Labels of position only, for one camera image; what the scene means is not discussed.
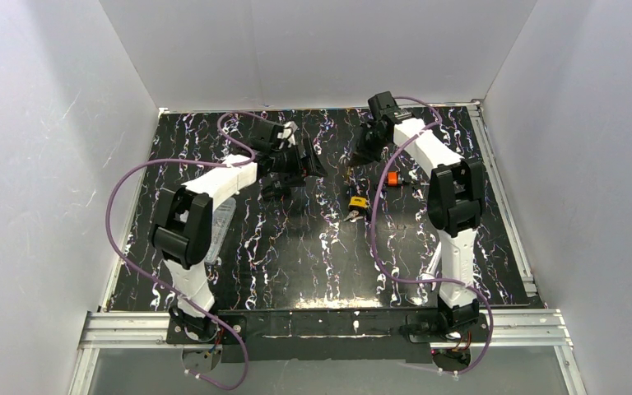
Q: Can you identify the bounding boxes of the silver open-end wrench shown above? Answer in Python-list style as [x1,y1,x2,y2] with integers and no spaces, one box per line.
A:
[418,243,441,290]

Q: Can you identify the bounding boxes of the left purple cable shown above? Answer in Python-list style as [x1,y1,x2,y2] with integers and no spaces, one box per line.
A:
[105,111,265,392]

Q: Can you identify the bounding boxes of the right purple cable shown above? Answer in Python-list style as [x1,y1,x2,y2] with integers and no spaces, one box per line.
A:
[369,96,495,377]

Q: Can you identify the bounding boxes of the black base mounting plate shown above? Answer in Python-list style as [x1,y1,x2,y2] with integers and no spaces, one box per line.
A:
[166,307,489,363]

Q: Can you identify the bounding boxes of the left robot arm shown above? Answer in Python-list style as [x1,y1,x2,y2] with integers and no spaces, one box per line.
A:
[150,120,328,342]

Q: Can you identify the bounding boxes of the aluminium frame rail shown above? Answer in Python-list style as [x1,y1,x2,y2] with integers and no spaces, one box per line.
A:
[68,312,170,394]

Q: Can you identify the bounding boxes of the black padlock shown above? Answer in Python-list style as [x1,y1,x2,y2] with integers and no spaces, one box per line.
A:
[261,177,306,202]

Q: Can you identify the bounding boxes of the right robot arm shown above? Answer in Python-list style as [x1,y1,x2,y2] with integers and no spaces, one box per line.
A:
[350,91,486,333]

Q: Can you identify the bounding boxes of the orange padlock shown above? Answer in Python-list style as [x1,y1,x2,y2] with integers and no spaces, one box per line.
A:
[375,171,408,191]

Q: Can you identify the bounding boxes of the purple cable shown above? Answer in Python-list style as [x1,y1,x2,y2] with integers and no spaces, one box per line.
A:
[369,96,495,377]
[105,111,265,392]

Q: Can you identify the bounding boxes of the clear plastic screw box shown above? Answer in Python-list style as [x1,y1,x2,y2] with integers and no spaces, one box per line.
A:
[204,197,236,264]

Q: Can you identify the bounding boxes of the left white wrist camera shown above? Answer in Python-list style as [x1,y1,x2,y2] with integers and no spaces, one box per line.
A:
[276,121,298,150]

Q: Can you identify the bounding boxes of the yellow padlock with keys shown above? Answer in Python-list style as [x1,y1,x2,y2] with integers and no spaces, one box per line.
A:
[344,196,371,222]

